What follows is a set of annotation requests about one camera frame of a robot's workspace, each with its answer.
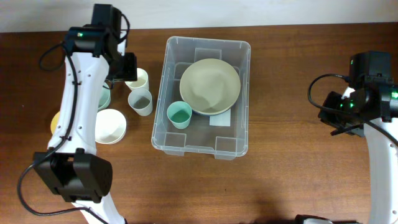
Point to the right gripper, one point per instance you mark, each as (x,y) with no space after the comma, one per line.
(331,99)

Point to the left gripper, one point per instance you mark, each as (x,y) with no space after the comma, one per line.
(132,74)

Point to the cream cup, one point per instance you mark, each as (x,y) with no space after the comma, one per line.
(141,82)

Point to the green cup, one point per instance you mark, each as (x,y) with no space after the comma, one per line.
(179,113)

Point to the clear plastic storage bin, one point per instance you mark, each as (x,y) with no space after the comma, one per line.
(223,142)

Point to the beige plate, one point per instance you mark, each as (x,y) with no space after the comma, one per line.
(210,105)
(210,76)

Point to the blue plate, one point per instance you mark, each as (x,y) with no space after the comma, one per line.
(210,111)

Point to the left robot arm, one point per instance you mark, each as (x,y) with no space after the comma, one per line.
(94,53)

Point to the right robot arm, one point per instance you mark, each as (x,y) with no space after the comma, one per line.
(368,108)

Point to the sage green bowl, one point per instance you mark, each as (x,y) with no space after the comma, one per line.
(105,99)

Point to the grey cup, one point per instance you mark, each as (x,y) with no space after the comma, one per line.
(140,100)

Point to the white bowl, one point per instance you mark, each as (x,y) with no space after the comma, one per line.
(110,126)

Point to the yellow bowl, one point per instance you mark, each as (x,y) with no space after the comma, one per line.
(54,122)

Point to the white label in bin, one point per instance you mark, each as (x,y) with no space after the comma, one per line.
(222,119)

